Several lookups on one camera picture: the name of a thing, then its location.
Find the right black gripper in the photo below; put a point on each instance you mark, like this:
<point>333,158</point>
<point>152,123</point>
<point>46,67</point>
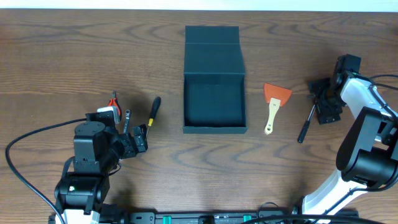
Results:
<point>325,114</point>

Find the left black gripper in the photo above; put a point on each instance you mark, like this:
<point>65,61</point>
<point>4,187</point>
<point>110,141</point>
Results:
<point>131,145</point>

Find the small claw hammer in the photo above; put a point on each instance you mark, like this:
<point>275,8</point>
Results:
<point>306,124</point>

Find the orange scraper wooden handle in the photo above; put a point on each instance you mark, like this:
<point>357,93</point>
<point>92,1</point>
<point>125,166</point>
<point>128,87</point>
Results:
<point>276,97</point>

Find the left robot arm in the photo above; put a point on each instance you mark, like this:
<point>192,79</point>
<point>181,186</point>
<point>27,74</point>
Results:
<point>84,185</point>

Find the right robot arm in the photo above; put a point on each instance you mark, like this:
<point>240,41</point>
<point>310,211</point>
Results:
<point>367,158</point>

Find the black yellow screwdriver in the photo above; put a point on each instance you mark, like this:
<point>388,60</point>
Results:
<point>155,107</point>

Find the red black pliers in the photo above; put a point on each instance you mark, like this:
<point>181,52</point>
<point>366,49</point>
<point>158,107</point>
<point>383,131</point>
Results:
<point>114,102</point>

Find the dark green open box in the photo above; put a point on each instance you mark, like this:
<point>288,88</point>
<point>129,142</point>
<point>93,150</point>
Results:
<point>214,75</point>

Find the silver ring wrench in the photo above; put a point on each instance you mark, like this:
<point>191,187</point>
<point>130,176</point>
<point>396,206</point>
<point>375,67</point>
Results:
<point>126,123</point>

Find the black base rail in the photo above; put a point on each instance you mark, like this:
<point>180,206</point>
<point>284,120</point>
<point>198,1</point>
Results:
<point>248,217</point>

